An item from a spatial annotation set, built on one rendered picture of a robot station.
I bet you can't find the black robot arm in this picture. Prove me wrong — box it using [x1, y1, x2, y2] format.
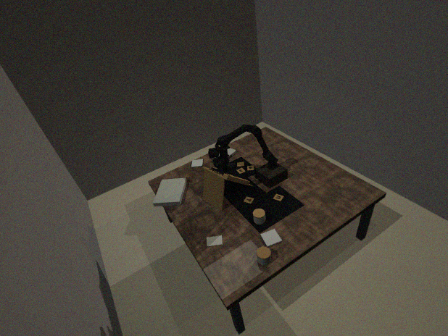
[208, 125, 278, 170]

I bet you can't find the tan a-frame board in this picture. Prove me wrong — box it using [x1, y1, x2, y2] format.
[202, 167, 253, 211]

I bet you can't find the grey cylindrical container with tan lid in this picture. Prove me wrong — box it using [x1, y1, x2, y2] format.
[253, 209, 265, 224]
[257, 246, 271, 266]

